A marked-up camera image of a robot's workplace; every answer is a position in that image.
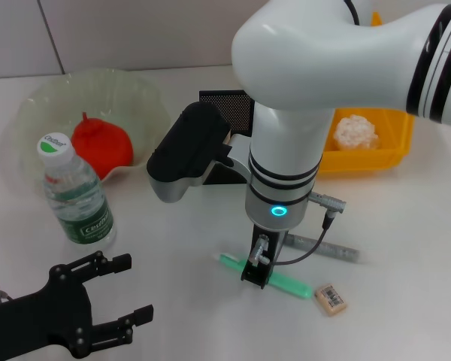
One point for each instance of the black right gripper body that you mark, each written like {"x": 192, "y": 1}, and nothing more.
{"x": 274, "y": 242}

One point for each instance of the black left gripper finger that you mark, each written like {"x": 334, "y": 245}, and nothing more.
{"x": 143, "y": 314}
{"x": 120, "y": 262}

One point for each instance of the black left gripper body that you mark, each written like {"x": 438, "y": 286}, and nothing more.
{"x": 41, "y": 323}

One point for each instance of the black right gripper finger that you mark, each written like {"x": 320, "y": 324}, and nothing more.
{"x": 247, "y": 271}
{"x": 263, "y": 277}

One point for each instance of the grey marker pen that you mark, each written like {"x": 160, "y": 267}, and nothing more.
{"x": 334, "y": 248}

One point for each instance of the clear bottle with green label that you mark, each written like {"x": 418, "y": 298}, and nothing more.
{"x": 82, "y": 210}

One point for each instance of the beige eraser with barcode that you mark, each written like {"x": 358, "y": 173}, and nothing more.
{"x": 330, "y": 300}

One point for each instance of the red-orange fruit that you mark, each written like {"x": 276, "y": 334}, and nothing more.
{"x": 105, "y": 146}

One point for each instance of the white paper ball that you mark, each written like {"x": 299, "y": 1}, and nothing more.
{"x": 355, "y": 131}

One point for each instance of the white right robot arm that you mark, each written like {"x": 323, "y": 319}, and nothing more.
{"x": 323, "y": 56}

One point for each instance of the black mesh pen holder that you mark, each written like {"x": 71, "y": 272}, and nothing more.
{"x": 233, "y": 109}

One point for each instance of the translucent green glass fruit plate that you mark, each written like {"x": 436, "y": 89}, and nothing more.
{"x": 109, "y": 94}

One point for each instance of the yellow plastic bin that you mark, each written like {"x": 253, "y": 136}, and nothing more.
{"x": 361, "y": 159}

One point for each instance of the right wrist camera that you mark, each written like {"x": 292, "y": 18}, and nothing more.
{"x": 188, "y": 150}

